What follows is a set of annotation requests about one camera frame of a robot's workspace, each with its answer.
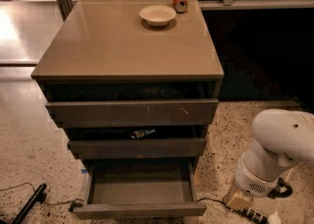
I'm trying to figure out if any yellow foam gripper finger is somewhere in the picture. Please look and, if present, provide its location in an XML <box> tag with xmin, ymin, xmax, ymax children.
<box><xmin>224</xmin><ymin>182</ymin><xmax>254</xmax><ymax>210</ymax></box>

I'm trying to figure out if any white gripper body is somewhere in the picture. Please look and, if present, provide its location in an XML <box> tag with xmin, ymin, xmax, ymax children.
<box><xmin>235</xmin><ymin>154</ymin><xmax>277</xmax><ymax>197</ymax></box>

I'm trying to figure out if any grey bottom drawer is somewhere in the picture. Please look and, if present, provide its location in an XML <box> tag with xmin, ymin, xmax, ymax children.
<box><xmin>73</xmin><ymin>158</ymin><xmax>206</xmax><ymax>219</ymax></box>

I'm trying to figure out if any grey drawer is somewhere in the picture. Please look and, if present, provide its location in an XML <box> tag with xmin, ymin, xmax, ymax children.
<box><xmin>68</xmin><ymin>138</ymin><xmax>206</xmax><ymax>159</ymax></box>
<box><xmin>46</xmin><ymin>99</ymin><xmax>218</xmax><ymax>128</ymax></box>
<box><xmin>73</xmin><ymin>158</ymin><xmax>206</xmax><ymax>219</ymax></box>

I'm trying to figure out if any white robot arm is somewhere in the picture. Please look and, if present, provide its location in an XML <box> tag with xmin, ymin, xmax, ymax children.
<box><xmin>224</xmin><ymin>109</ymin><xmax>314</xmax><ymax>210</ymax></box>

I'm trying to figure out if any grey middle drawer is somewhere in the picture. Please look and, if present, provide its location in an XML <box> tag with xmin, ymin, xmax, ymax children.
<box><xmin>68</xmin><ymin>138</ymin><xmax>206</xmax><ymax>159</ymax></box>

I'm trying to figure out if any grey top drawer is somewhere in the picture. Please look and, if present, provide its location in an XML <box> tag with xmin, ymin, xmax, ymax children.
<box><xmin>46</xmin><ymin>99</ymin><xmax>218</xmax><ymax>128</ymax></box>

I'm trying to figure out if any snack bag in drawer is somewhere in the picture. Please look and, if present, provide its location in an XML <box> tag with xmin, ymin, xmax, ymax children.
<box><xmin>130</xmin><ymin>129</ymin><xmax>155</xmax><ymax>140</ymax></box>

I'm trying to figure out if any grey drawer cabinet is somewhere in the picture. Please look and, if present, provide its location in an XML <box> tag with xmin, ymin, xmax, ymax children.
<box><xmin>30</xmin><ymin>0</ymin><xmax>226</xmax><ymax>170</ymax></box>

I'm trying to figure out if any black power strip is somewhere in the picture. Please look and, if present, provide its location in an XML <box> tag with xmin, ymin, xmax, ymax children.
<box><xmin>236</xmin><ymin>207</ymin><xmax>268</xmax><ymax>224</ymax></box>

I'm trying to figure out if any white paper bowl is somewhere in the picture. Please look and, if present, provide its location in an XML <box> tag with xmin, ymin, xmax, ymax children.
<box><xmin>139</xmin><ymin>5</ymin><xmax>177</xmax><ymax>28</ymax></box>

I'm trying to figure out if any orange soda can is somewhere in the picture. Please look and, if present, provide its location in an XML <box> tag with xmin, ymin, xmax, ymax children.
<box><xmin>173</xmin><ymin>0</ymin><xmax>187</xmax><ymax>13</ymax></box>

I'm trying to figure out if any black bar on floor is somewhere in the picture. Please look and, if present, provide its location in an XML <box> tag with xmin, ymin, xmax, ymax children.
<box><xmin>11</xmin><ymin>183</ymin><xmax>47</xmax><ymax>224</ymax></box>

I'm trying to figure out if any white power cable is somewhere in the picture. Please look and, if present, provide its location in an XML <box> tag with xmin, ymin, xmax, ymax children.
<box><xmin>267</xmin><ymin>167</ymin><xmax>295</xmax><ymax>224</ymax></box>

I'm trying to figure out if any black cable with adapter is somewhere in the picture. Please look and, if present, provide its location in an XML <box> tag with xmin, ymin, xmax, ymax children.
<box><xmin>42</xmin><ymin>196</ymin><xmax>85</xmax><ymax>212</ymax></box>

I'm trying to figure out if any thin black wire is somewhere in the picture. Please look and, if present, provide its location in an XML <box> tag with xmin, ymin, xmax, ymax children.
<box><xmin>0</xmin><ymin>182</ymin><xmax>37</xmax><ymax>194</ymax></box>

